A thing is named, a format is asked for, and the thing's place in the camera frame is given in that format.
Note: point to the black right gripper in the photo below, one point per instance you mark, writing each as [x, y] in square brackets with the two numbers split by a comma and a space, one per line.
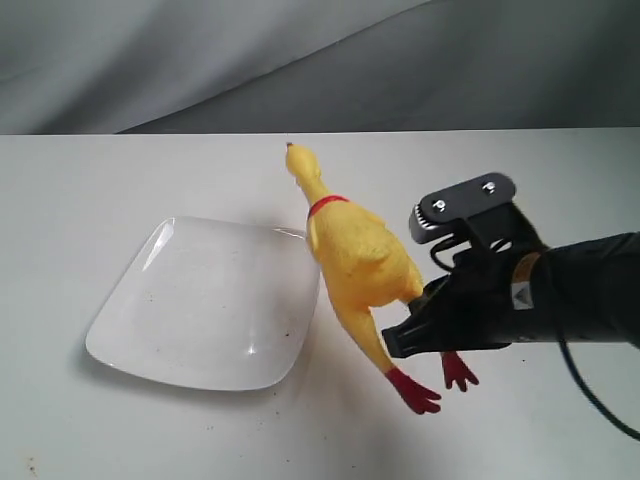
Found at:
[472, 308]

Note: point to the yellow rubber chicken toy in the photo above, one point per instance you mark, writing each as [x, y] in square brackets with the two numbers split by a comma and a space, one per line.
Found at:
[364, 266]

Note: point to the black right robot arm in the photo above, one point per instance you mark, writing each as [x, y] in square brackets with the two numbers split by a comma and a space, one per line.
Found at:
[585, 292]

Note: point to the white square plate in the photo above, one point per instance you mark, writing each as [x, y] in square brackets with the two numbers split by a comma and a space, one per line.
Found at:
[210, 305]

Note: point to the grey backdrop cloth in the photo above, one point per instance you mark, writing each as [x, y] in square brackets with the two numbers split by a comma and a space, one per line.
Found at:
[187, 67]

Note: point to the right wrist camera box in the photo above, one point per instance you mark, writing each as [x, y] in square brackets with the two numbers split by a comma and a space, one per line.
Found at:
[442, 212]

